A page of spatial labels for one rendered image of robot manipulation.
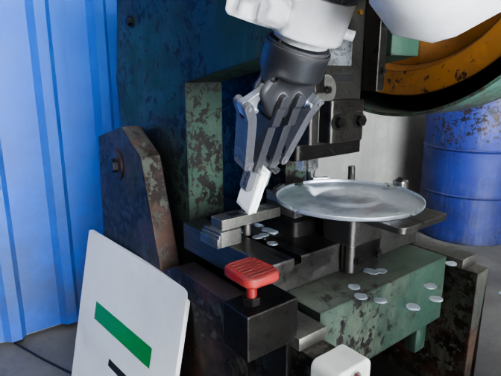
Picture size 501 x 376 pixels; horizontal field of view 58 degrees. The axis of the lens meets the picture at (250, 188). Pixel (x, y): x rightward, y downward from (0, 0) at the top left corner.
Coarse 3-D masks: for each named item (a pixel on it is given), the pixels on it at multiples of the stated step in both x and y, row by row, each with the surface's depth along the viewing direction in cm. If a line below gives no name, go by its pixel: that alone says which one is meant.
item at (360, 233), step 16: (336, 224) 88; (352, 224) 86; (368, 224) 80; (384, 224) 77; (400, 224) 77; (416, 224) 77; (432, 224) 80; (336, 240) 89; (352, 240) 86; (368, 240) 89; (352, 256) 87; (368, 256) 90; (352, 272) 88
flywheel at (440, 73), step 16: (496, 16) 99; (464, 32) 104; (480, 32) 102; (496, 32) 96; (432, 48) 111; (448, 48) 108; (464, 48) 103; (480, 48) 99; (496, 48) 96; (400, 64) 118; (416, 64) 115; (432, 64) 109; (448, 64) 105; (464, 64) 102; (480, 64) 99; (496, 64) 99; (384, 80) 119; (400, 80) 115; (416, 80) 112; (432, 80) 109; (448, 80) 106; (464, 80) 103; (480, 80) 107
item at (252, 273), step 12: (228, 264) 65; (240, 264) 65; (252, 264) 65; (264, 264) 65; (228, 276) 64; (240, 276) 62; (252, 276) 61; (264, 276) 62; (276, 276) 63; (252, 288) 61
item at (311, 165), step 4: (304, 160) 97; (308, 160) 97; (312, 160) 98; (316, 160) 98; (296, 164) 99; (300, 164) 97; (304, 164) 97; (308, 164) 97; (312, 164) 98; (316, 164) 98; (296, 168) 99; (300, 168) 98; (304, 168) 98; (308, 168) 97; (312, 168) 98; (316, 168) 99
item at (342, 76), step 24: (360, 0) 89; (360, 24) 90; (336, 48) 87; (360, 48) 91; (336, 72) 88; (360, 72) 93; (336, 96) 90; (312, 120) 87; (336, 120) 86; (360, 120) 89; (312, 144) 88
